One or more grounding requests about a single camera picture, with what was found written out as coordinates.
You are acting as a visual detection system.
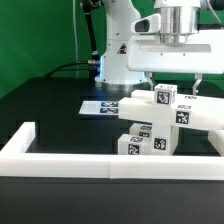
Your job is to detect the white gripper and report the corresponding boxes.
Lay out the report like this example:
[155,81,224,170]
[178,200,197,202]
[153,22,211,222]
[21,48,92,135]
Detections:
[127,33,224,95]

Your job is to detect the white chair back frame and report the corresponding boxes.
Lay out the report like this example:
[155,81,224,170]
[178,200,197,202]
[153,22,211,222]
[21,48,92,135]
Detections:
[118,90,224,131]

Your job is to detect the white chair seat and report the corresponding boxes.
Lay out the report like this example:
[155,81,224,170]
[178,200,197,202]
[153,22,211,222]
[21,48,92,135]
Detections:
[151,125,179,156]

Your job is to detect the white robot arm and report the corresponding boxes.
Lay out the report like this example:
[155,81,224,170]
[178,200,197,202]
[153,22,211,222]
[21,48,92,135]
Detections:
[81,0,224,91]

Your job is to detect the white sheet with tags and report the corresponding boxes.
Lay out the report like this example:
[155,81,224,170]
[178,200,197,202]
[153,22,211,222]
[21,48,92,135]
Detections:
[79,101,119,115]

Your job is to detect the white U-shaped fence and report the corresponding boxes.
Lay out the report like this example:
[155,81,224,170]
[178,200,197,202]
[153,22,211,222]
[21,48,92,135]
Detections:
[0,122,224,181]

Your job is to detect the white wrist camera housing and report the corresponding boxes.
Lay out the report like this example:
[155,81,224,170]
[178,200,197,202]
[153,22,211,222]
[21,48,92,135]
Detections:
[131,13,161,34]

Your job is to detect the black cable bundle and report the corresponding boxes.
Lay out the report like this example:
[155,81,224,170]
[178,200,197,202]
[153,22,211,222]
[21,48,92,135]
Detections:
[44,9,101,79]

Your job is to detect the white thin cable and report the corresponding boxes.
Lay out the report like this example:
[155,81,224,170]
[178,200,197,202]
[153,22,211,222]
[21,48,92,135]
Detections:
[72,0,80,79]

